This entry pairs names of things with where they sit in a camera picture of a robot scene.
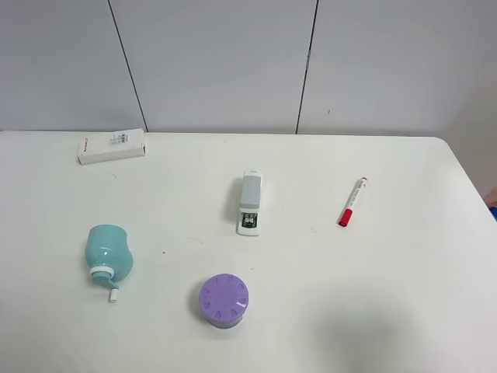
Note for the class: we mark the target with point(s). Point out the blue object at table edge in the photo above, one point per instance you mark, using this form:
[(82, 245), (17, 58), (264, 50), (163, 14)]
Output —
[(493, 211)]

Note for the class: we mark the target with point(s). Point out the purple lidded round jar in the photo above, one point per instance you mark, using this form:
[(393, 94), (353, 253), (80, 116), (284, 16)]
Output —
[(223, 300)]

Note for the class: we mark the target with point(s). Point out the red capped white marker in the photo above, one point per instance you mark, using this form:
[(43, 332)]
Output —
[(347, 211)]

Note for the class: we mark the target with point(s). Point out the white cardboard box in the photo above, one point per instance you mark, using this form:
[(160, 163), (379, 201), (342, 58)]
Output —
[(109, 146)]

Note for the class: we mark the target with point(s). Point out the teal pencil sharpener with crank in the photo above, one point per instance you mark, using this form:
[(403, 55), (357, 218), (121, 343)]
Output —
[(108, 257)]

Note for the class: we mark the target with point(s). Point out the grey white stapler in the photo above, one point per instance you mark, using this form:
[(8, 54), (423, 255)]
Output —
[(250, 205)]

